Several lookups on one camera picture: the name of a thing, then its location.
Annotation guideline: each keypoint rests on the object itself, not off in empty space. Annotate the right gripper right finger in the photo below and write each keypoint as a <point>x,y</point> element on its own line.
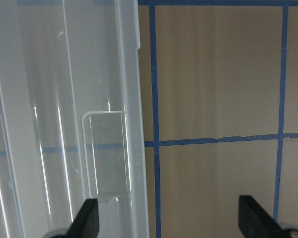
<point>255,222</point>

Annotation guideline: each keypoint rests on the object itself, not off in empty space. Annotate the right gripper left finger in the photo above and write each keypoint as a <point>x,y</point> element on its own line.
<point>86,223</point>

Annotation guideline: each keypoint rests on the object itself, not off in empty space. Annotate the clear plastic box lid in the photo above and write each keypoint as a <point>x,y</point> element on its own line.
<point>70,118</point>

